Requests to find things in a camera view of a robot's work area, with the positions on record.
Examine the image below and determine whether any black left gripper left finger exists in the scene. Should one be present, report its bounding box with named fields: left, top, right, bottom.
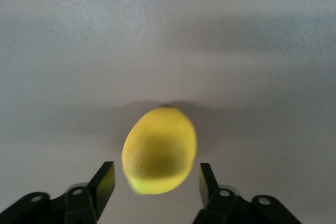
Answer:
left=0, top=161, right=116, bottom=224

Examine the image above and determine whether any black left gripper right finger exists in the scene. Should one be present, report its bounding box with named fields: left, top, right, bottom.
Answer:
left=193, top=163, right=302, bottom=224

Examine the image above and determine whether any yellow lemon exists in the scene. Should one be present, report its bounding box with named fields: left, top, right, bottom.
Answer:
left=121, top=106, right=197, bottom=196

